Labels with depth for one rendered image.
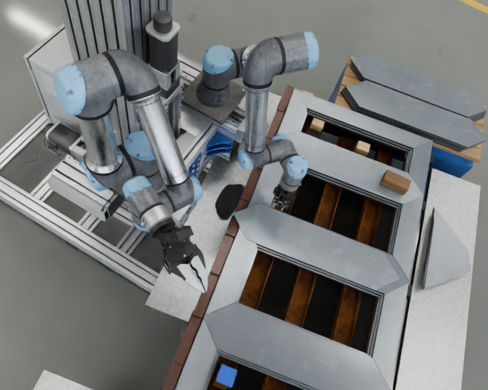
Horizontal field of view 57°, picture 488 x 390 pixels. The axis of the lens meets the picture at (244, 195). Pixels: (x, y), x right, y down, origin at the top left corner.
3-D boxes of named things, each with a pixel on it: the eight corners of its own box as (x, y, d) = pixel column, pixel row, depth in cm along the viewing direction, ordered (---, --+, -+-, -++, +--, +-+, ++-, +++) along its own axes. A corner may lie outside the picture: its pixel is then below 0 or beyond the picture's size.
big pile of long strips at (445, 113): (485, 105, 249) (492, 98, 244) (479, 160, 230) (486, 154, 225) (351, 55, 252) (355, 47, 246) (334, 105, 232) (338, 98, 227)
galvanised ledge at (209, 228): (282, 100, 247) (283, 97, 244) (190, 324, 184) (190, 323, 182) (248, 87, 248) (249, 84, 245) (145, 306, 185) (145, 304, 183)
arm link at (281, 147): (263, 136, 167) (274, 160, 163) (290, 129, 170) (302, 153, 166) (259, 148, 174) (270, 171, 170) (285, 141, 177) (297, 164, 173)
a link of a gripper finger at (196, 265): (211, 292, 116) (193, 262, 119) (216, 284, 112) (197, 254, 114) (201, 297, 115) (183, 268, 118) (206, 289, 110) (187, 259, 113)
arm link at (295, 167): (303, 150, 165) (313, 169, 161) (296, 165, 174) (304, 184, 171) (284, 155, 162) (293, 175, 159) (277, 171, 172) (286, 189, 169)
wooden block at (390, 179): (406, 186, 209) (411, 180, 204) (403, 196, 206) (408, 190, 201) (383, 174, 210) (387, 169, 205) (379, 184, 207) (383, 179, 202)
